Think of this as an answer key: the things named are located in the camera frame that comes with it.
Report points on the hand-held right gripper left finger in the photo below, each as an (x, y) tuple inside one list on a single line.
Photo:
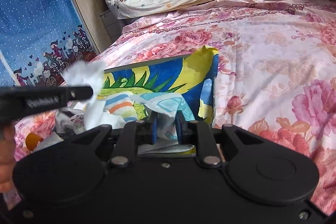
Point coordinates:
[(153, 127)]

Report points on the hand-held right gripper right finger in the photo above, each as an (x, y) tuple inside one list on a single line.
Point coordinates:
[(180, 128)]

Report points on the light blue patterned cloth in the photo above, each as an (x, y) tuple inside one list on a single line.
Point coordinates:
[(164, 106)]

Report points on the person's left hand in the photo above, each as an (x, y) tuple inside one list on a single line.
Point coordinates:
[(6, 161)]

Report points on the colourful printed storage box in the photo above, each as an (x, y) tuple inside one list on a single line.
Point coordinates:
[(168, 74)]

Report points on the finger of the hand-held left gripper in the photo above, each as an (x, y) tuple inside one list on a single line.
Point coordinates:
[(78, 94)]

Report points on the white drawer cabinet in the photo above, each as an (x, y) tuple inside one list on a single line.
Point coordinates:
[(111, 26)]

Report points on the blue printed wardrobe curtain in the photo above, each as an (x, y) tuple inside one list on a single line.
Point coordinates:
[(31, 16)]

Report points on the pink floral bedsheet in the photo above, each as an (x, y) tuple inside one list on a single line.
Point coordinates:
[(262, 56)]

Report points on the yellow blue orange striped sock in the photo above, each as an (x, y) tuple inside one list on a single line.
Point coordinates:
[(118, 108)]

